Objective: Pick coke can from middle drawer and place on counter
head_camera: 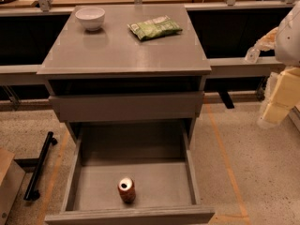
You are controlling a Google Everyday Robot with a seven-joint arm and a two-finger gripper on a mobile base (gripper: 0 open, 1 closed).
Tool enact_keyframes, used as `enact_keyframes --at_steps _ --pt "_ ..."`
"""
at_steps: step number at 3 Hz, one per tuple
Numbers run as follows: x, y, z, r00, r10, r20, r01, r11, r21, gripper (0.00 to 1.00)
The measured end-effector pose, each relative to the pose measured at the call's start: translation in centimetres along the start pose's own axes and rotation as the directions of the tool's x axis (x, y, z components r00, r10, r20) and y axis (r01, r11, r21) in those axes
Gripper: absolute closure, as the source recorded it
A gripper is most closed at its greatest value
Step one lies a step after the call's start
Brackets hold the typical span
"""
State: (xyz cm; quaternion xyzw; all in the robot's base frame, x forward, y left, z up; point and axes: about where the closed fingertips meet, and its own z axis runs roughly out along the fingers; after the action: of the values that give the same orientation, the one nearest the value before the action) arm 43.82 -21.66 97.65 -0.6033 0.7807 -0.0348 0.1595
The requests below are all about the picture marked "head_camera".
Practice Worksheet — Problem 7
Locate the red coke can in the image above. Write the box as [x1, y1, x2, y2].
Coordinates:
[117, 177, 136, 203]

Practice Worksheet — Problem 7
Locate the black metal bar stand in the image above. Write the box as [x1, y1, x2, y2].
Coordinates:
[23, 131, 57, 202]

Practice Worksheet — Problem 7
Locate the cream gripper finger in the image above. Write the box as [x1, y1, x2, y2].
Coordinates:
[254, 27, 278, 52]
[257, 67, 300, 128]

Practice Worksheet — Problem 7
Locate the open grey middle drawer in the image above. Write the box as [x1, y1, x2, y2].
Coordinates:
[45, 121, 215, 225]

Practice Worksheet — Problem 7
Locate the closed grey top drawer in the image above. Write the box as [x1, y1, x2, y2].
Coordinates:
[49, 92, 203, 122]

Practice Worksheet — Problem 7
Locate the brown wooden box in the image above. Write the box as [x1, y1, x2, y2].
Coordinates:
[0, 148, 25, 225]

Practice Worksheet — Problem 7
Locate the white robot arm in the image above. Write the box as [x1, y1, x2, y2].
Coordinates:
[254, 2, 300, 128]

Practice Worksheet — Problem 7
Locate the grey drawer cabinet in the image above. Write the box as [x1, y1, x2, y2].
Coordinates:
[37, 4, 211, 139]

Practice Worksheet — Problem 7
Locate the white ceramic bowl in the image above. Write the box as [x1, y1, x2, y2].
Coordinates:
[75, 7, 105, 31]

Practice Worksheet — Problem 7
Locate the green chip bag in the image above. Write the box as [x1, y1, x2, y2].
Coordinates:
[127, 15, 183, 41]

